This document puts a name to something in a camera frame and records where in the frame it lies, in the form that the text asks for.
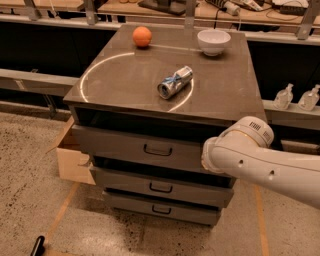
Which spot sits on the grey top drawer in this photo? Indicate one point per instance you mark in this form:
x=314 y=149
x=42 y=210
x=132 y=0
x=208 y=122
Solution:
x=186 y=156

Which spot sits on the grey drawer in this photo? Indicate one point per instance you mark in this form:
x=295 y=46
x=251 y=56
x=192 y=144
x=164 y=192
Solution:
x=186 y=156
x=161 y=187
x=162 y=208

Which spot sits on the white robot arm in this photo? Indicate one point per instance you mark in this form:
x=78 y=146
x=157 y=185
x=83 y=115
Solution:
x=243 y=151

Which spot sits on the grey drawer cabinet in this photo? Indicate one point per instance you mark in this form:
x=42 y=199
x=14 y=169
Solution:
x=118 y=92

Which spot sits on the grey bottom drawer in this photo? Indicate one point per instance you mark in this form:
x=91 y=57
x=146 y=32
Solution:
x=162 y=208

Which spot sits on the grey middle drawer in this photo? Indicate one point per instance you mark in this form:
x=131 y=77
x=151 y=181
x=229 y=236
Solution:
x=161 y=187

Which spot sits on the crushed silver blue can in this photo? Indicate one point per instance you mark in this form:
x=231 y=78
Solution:
x=173 y=84

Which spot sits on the cardboard box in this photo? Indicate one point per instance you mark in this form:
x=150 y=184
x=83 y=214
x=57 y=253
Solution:
x=73 y=165

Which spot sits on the orange ball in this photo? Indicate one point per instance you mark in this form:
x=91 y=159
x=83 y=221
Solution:
x=142 y=36

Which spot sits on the white ceramic bowl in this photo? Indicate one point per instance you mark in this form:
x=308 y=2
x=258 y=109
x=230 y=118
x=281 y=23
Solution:
x=213 y=42

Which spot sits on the clear sanitizer bottle left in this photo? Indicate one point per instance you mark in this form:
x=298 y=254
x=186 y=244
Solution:
x=283 y=98

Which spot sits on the clear sanitizer bottle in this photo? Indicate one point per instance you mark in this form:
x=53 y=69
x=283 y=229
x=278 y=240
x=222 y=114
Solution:
x=283 y=98
x=309 y=99

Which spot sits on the white power adapter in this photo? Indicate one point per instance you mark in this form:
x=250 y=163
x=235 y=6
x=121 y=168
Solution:
x=231 y=8

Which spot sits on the clear sanitizer bottle right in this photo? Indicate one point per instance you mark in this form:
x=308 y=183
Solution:
x=309 y=99

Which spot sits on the wooden workbench with clutter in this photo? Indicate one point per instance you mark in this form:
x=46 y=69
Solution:
x=203 y=11

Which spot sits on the black object on floor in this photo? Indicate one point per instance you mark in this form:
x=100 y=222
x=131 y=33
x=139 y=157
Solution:
x=38 y=248

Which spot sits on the black top drawer handle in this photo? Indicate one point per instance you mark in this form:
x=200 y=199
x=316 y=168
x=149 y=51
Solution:
x=157 y=151

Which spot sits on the grey metal shelf rail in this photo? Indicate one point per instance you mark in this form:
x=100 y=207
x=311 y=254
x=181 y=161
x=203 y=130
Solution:
x=36 y=82

